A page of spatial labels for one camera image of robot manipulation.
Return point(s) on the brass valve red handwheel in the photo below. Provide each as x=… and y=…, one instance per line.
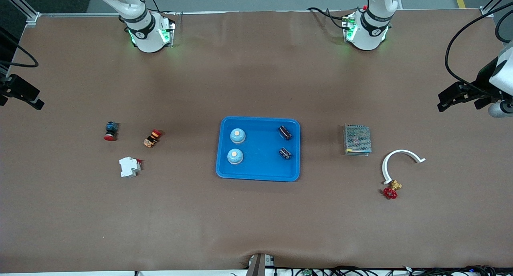
x=392, y=189

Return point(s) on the orange red push button switch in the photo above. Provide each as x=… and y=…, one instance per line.
x=152, y=138

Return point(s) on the metal mesh power supply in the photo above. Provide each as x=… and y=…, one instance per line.
x=357, y=139

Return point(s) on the red blue emergency push button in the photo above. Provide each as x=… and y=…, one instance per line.
x=111, y=130

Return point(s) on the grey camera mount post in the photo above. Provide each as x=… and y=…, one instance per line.
x=258, y=264

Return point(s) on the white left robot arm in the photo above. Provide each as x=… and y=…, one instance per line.
x=368, y=31

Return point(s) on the black cylindrical capacitor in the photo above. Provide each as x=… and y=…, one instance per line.
x=285, y=132
x=285, y=153

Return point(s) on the white circuit breaker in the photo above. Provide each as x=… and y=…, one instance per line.
x=129, y=166

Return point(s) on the aluminium frame corner profile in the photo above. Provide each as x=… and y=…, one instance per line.
x=486, y=12
x=32, y=18

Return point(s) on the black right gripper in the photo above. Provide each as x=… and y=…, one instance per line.
x=12, y=86

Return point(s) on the blue plastic tray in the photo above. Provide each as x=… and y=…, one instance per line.
x=260, y=163

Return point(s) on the aluminium table edge rail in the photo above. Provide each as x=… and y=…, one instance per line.
x=240, y=12

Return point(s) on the white curved plastic clip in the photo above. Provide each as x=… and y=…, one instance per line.
x=400, y=151

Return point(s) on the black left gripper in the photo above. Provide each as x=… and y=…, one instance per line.
x=479, y=87

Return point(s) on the light blue service bell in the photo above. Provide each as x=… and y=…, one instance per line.
x=237, y=136
x=235, y=156

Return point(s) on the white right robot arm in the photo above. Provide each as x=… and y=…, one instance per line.
x=146, y=31

